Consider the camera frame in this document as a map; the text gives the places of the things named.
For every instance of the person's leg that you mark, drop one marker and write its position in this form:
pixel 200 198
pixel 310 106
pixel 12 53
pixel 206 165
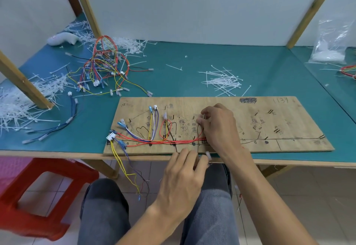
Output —
pixel 214 214
pixel 104 214

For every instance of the wooden table leg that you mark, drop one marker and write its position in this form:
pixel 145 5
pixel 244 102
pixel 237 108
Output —
pixel 276 171
pixel 107 168

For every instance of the person's left leg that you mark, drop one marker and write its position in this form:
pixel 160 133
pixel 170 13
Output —
pixel 104 214

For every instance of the person's left middle finger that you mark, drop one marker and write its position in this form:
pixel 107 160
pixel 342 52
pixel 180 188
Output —
pixel 178 158

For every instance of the person's right leg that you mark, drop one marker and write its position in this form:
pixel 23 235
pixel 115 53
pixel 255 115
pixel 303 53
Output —
pixel 214 214

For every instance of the person's left hand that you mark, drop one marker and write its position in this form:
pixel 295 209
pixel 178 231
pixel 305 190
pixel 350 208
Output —
pixel 178 186

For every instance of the light wooden frame post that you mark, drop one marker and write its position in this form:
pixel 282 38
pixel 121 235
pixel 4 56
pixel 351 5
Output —
pixel 84 5
pixel 314 11
pixel 25 82

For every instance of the person's left forearm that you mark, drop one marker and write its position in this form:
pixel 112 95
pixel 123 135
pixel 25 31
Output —
pixel 150 229

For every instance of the plywood jig board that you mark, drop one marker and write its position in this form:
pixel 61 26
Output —
pixel 278 122

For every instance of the person's right thumb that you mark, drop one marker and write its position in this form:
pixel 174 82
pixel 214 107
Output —
pixel 202 125

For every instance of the pink plastic stool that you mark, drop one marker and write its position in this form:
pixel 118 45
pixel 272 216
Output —
pixel 11 169

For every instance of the person's right hand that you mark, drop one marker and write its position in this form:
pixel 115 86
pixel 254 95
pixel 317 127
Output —
pixel 222 130

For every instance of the person's right forearm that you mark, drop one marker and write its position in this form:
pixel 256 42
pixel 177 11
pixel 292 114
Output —
pixel 267 197

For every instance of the red plastic stool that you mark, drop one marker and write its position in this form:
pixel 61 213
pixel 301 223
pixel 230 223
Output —
pixel 41 197

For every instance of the person's left thumb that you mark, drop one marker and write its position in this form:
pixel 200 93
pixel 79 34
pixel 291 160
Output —
pixel 202 165

